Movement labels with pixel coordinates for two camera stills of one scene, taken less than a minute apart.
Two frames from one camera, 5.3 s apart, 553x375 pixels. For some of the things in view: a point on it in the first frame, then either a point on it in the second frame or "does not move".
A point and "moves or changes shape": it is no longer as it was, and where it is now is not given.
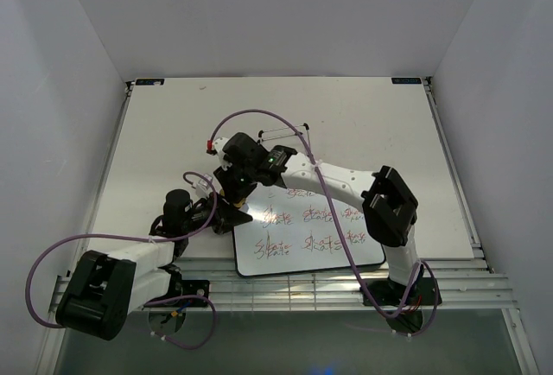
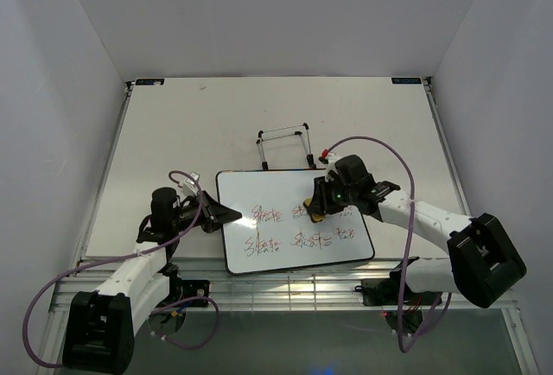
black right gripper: (233, 192) → (321, 203)
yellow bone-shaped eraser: (236, 204) → (315, 218)
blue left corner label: (149, 81) does not move
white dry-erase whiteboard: (292, 230) moves or changes shape
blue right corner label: (406, 80) does not move
